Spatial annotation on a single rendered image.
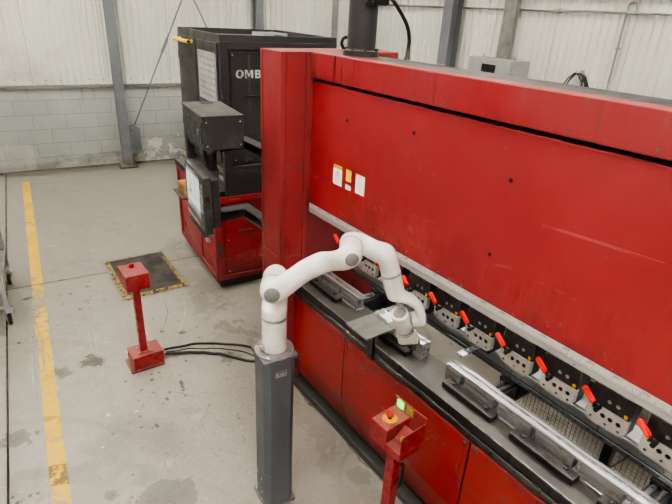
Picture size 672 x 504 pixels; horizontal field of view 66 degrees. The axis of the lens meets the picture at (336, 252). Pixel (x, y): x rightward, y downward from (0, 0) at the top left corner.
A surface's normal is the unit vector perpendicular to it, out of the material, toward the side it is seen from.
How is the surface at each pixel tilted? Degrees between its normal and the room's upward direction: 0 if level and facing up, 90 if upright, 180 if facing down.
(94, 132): 90
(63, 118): 90
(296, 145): 90
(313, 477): 0
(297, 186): 90
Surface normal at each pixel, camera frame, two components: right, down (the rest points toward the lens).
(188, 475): 0.05, -0.91
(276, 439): 0.50, 0.39
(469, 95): -0.82, 0.21
